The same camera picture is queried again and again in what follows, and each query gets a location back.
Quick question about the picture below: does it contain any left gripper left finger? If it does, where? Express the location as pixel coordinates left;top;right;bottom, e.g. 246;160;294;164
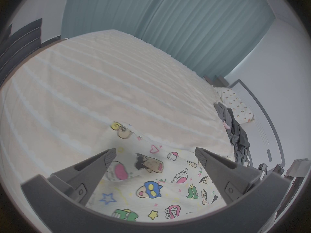
49;148;116;206

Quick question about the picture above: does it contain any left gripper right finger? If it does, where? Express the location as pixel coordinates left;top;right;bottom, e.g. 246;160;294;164
194;148;261;207

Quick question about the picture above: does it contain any white printed pyjama top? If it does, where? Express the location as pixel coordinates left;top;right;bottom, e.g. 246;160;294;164
85;121;235;223

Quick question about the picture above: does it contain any pile of clothes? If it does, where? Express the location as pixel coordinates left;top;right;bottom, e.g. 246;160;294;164
214;102;251;166

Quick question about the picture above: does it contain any bed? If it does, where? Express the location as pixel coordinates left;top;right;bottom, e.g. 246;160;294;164
0;29;286;224

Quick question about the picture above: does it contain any white printed pillow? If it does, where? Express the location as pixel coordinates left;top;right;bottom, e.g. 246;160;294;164
213;86;255;124

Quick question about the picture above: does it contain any grey bedside table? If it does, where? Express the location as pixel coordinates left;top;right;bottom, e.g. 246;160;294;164
203;75;230;87

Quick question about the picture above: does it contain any blue-green curtain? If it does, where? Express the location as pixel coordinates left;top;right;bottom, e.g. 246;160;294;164
61;0;276;81

